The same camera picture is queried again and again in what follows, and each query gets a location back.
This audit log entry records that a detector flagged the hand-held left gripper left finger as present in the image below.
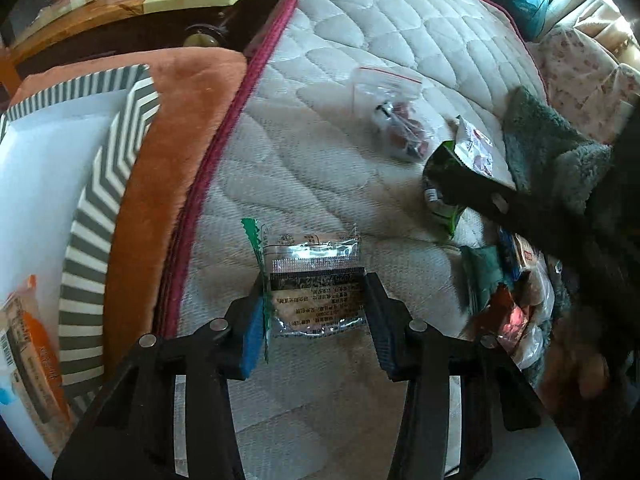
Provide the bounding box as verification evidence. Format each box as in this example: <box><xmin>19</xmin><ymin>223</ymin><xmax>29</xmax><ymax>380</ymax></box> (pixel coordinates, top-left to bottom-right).
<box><xmin>52</xmin><ymin>272</ymin><xmax>271</xmax><ymax>480</ymax></box>

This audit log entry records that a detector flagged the grey fleece blanket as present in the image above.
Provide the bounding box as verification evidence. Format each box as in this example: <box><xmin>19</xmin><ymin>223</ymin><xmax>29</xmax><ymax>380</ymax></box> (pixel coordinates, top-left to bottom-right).
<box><xmin>502</xmin><ymin>86</ymin><xmax>616</xmax><ymax>216</ymax></box>

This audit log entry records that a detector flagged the beige cushion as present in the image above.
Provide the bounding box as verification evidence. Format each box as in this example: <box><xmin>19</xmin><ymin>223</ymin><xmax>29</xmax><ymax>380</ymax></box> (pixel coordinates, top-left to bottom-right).
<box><xmin>550</xmin><ymin>0</ymin><xmax>628</xmax><ymax>53</ymax></box>

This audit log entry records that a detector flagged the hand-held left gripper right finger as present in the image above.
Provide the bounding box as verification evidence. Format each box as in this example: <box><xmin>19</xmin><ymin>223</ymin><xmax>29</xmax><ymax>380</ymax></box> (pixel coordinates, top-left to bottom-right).
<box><xmin>364</xmin><ymin>272</ymin><xmax>581</xmax><ymax>480</ymax></box>

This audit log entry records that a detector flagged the floral cloth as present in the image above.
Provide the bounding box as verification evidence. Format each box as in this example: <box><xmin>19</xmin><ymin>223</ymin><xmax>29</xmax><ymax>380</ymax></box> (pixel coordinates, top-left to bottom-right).
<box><xmin>530</xmin><ymin>25</ymin><xmax>640</xmax><ymax>146</ymax></box>

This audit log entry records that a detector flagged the round brass knob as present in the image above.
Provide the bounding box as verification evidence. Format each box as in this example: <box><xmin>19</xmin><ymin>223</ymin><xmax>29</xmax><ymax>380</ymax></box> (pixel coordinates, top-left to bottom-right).
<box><xmin>182</xmin><ymin>30</ymin><xmax>221</xmax><ymax>51</ymax></box>

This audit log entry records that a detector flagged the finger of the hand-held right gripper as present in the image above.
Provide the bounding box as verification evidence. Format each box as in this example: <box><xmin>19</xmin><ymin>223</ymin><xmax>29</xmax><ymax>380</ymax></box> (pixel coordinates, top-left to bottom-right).
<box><xmin>439</xmin><ymin>162</ymin><xmax>596</xmax><ymax>253</ymax></box>

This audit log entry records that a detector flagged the person's right hand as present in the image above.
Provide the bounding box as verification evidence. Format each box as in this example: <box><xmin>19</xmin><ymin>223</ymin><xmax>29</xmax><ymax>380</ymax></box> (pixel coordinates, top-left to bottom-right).
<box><xmin>542</xmin><ymin>312</ymin><xmax>618</xmax><ymax>403</ymax></box>

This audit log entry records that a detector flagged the white snack packet red print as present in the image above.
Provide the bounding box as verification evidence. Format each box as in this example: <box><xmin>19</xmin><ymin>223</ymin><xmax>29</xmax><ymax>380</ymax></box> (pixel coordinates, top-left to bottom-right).
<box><xmin>452</xmin><ymin>115</ymin><xmax>496</xmax><ymax>178</ymax></box>

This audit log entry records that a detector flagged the pile of mixed snack packets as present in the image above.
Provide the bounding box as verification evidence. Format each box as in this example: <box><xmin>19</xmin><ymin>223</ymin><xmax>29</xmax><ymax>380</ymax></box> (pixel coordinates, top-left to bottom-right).
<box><xmin>460</xmin><ymin>227</ymin><xmax>558</xmax><ymax>371</ymax></box>

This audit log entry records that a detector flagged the orange plush stool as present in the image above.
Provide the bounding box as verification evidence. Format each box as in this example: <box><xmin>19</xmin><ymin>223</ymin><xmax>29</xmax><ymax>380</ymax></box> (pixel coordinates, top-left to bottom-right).
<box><xmin>10</xmin><ymin>47</ymin><xmax>251</xmax><ymax>341</ymax></box>

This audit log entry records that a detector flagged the silver snack packet green edge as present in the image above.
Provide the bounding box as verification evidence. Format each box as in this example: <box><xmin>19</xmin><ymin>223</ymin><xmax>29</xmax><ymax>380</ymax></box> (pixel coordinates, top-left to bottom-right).
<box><xmin>241</xmin><ymin>217</ymin><xmax>364</xmax><ymax>363</ymax></box>

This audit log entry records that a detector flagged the wooden table with glass top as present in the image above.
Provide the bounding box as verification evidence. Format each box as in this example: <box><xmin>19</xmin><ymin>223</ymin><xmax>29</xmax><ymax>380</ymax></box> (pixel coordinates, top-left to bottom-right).
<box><xmin>0</xmin><ymin>0</ymin><xmax>301</xmax><ymax>91</ymax></box>

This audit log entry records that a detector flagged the orange snack packet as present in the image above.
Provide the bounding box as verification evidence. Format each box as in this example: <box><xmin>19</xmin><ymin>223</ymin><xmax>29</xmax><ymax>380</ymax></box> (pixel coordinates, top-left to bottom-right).
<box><xmin>0</xmin><ymin>275</ymin><xmax>76</xmax><ymax>426</ymax></box>

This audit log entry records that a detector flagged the clear zip bag red seal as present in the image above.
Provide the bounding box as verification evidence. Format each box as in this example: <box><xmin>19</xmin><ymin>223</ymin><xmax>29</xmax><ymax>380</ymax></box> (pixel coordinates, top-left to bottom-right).
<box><xmin>354</xmin><ymin>66</ymin><xmax>436</xmax><ymax>163</ymax></box>

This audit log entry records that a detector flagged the white quilted mattress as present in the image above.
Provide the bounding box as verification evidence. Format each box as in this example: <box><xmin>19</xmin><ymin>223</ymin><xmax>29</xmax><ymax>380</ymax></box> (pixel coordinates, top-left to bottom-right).
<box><xmin>165</xmin><ymin>0</ymin><xmax>556</xmax><ymax>480</ymax></box>

